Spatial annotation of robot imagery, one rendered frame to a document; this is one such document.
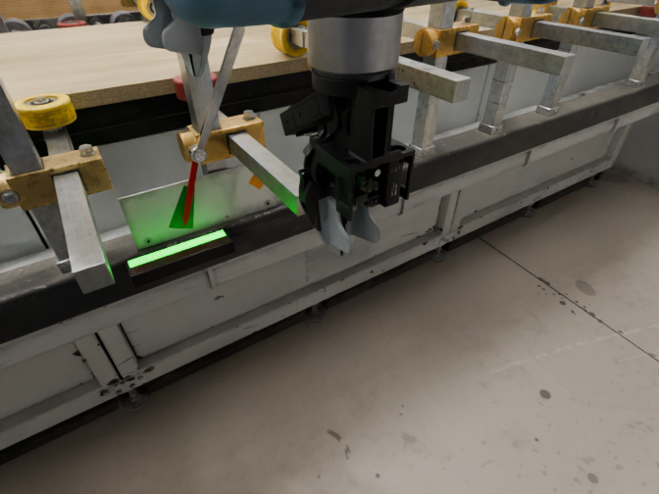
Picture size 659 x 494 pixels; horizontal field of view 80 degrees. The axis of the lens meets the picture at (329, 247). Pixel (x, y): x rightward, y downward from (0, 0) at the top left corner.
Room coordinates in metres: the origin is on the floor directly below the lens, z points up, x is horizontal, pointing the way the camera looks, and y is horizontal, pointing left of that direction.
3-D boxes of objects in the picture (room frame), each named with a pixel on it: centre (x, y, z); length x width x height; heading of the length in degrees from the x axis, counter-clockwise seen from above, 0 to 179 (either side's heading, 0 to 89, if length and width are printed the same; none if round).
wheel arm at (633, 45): (1.04, -0.47, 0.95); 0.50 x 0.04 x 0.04; 33
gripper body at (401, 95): (0.35, -0.02, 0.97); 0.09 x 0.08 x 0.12; 33
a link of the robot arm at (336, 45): (0.36, -0.02, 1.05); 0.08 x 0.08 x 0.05
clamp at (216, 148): (0.64, 0.18, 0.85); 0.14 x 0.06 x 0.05; 123
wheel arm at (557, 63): (0.91, -0.26, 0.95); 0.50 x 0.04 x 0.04; 33
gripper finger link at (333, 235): (0.34, -0.01, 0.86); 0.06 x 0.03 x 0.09; 33
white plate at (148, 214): (0.59, 0.21, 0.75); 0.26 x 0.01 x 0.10; 123
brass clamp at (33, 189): (0.50, 0.39, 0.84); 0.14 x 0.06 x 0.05; 123
